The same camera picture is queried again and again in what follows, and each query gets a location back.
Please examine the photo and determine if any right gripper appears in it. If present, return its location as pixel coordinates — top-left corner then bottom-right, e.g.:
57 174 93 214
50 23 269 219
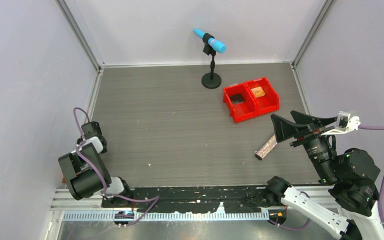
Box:
267 108 337 181

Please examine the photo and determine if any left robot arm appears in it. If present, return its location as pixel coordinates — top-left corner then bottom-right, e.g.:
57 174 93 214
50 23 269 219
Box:
58 121 134 208

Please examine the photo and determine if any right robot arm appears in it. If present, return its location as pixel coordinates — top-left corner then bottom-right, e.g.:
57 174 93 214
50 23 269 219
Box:
263 110 384 240

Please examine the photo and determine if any glitter tube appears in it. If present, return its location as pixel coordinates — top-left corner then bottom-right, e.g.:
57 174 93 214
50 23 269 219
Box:
254 135 277 161

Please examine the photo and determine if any right red bin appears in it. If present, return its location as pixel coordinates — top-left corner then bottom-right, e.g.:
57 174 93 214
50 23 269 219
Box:
245 76 280 116

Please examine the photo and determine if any red bin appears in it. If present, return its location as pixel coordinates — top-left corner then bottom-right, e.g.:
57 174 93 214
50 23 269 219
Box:
245 76 280 116
222 83 257 123

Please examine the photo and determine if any orange block in bin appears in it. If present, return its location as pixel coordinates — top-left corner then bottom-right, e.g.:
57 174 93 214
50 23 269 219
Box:
250 86 266 98

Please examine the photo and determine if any left red bin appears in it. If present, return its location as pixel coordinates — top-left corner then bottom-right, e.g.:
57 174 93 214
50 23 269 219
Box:
222 83 257 123

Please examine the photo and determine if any black microphone stand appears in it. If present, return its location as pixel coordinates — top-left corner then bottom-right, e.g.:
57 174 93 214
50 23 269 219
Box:
201 33 222 89

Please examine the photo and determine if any blue microphone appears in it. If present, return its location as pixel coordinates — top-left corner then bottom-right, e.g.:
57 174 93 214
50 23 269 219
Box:
193 28 227 55

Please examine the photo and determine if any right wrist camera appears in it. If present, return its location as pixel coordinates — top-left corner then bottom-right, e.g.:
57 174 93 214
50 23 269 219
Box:
321 111 361 136

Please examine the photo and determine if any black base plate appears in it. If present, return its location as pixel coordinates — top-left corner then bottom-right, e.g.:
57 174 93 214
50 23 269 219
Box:
101 182 289 214

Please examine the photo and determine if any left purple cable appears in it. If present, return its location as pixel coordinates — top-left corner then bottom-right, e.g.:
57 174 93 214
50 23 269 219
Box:
72 106 160 228

